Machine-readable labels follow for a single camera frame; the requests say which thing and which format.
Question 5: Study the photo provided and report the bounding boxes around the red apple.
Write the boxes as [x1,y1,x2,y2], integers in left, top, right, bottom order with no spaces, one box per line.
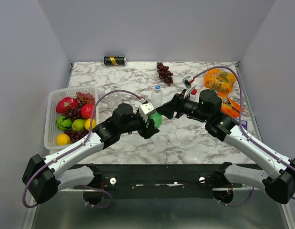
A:
[81,104,94,119]

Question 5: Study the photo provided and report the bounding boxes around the basket grapes bunch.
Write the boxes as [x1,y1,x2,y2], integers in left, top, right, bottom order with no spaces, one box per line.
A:
[62,92,95,122]
[64,129,88,143]

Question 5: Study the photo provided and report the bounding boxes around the orange fruit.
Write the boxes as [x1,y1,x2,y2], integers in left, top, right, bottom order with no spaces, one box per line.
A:
[56,134,71,146]

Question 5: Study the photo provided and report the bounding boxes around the purple small box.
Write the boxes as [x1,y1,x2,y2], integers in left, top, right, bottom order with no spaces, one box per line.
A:
[241,120,248,130]

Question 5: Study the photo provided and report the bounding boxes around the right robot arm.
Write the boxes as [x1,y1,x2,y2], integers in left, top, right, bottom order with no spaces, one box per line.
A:
[157,89,295,204]

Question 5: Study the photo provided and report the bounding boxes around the yellow lemon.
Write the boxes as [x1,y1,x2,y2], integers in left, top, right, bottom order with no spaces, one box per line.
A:
[84,118,97,131]

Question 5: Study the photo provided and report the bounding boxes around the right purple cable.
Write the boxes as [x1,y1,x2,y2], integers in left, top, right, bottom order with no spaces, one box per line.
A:
[191,65,295,201]

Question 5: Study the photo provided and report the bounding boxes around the basket grapes upper bunch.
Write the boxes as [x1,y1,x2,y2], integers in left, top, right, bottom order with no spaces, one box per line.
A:
[62,92,95,122]

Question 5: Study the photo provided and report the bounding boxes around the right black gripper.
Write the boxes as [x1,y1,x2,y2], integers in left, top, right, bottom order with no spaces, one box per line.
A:
[155,89,210,123]

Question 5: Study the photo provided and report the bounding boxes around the white plastic basket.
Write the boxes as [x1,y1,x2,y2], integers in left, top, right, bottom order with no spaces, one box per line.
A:
[44,85,98,150]

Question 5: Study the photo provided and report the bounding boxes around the orange snack bag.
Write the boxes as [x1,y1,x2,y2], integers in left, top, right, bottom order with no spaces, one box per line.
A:
[204,68,236,95]

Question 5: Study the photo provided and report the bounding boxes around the orange razor package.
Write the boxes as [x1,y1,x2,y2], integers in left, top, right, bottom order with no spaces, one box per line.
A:
[217,92,241,118]

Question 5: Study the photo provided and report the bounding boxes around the clear bottle red cap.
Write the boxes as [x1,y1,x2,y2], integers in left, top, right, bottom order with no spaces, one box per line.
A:
[189,89,197,102]

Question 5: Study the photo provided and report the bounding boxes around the black gold battery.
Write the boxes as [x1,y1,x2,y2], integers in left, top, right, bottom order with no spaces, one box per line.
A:
[103,56,127,66]

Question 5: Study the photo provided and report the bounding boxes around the black mounting rail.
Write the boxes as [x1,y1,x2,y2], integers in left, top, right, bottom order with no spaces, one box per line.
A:
[87,162,242,203]

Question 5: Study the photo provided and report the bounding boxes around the basket grapes lower bunch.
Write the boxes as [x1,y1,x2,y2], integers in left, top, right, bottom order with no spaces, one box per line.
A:
[64,129,88,143]

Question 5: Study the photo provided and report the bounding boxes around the green pear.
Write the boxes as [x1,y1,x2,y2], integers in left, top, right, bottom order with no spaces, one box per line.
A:
[71,119,86,131]

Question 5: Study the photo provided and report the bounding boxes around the green watermelon toy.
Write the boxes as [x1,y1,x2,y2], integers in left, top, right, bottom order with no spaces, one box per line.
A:
[55,116,72,131]

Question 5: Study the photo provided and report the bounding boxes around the red dragon fruit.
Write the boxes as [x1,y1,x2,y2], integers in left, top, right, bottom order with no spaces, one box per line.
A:
[56,97,78,114]

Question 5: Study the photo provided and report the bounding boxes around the dark grapes on table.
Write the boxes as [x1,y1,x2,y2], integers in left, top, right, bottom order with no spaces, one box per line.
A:
[156,62,173,85]

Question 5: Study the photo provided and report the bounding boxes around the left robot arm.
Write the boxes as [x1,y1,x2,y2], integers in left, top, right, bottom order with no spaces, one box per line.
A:
[22,103,159,208]

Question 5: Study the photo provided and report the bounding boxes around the green plastic bottle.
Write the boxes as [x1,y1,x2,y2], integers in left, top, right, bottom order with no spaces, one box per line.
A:
[147,111,163,129]

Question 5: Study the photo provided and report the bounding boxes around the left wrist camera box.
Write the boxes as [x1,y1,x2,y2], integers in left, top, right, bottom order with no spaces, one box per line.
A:
[138,103,156,123]

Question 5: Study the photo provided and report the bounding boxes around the clear bottle blue cap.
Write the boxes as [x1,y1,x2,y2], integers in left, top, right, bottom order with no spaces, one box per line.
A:
[151,89,163,108]

